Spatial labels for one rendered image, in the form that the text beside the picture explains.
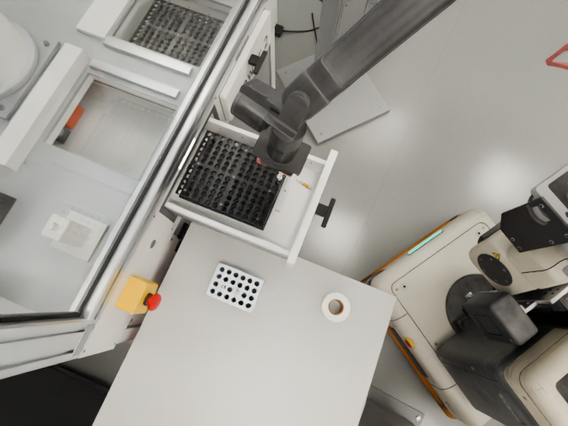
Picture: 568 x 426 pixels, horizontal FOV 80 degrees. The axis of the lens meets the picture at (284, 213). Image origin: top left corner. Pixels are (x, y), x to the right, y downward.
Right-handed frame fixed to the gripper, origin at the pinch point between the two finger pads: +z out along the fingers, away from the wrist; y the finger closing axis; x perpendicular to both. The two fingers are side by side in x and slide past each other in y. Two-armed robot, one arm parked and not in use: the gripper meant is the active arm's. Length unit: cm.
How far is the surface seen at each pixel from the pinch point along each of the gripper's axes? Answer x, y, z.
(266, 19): -38.8, 18.9, 7.7
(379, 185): -47, -49, 92
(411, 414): 49, -95, 83
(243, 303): 30.6, -5.9, 19.4
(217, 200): 10.6, 9.9, 10.9
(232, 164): 1.5, 10.2, 8.3
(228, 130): -7.0, 15.2, 10.8
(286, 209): 5.1, -6.2, 12.5
